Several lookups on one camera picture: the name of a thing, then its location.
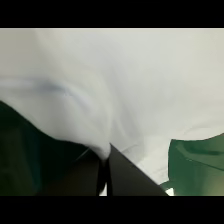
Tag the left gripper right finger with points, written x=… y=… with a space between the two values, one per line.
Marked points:
x=130 y=178

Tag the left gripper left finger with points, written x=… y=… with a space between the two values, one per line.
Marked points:
x=78 y=176

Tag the white garment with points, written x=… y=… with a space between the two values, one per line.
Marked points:
x=126 y=80

